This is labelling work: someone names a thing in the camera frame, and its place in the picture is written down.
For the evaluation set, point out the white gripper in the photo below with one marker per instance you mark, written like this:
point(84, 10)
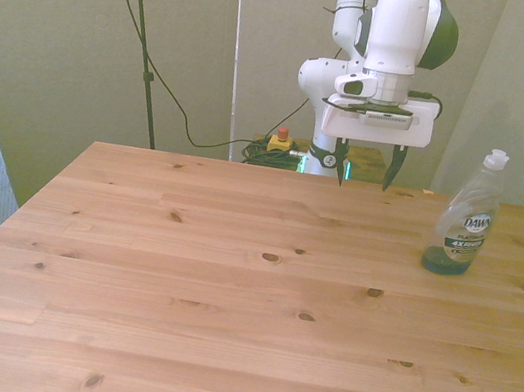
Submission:
point(380, 128)

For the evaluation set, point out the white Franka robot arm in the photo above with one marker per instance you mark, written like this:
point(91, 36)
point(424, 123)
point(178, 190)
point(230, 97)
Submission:
point(396, 32)

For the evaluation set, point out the clear Dawn dish soap bottle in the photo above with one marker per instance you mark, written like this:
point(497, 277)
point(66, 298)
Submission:
point(464, 226)

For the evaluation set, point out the yellow emergency stop button box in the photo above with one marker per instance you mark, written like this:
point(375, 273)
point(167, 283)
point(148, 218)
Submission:
point(281, 142)

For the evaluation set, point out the white vertical wall strip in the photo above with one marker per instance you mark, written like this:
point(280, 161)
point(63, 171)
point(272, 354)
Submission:
point(236, 54)

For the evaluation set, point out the black camera stand pole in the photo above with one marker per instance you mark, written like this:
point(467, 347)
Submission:
point(141, 32)

